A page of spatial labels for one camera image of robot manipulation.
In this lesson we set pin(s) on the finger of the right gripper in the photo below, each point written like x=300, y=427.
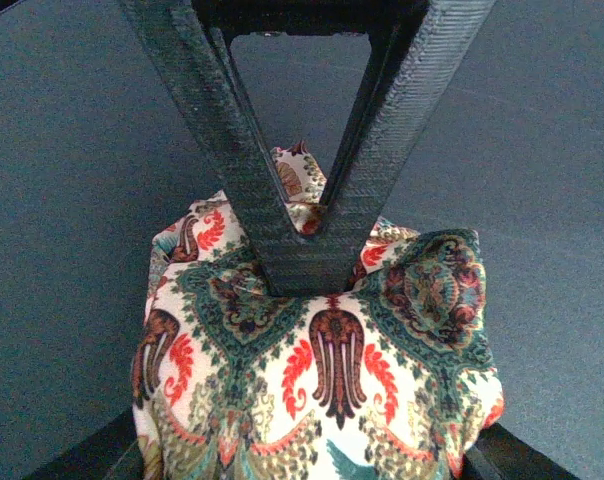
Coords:
x=195, y=63
x=416, y=48

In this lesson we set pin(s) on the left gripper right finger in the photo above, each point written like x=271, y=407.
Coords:
x=498, y=454

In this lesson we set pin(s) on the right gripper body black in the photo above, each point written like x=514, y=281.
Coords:
x=307, y=17

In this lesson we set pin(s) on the floral patterned tie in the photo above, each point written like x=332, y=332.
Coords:
x=391, y=379

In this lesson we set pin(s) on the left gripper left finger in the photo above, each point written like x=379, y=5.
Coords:
x=110, y=453

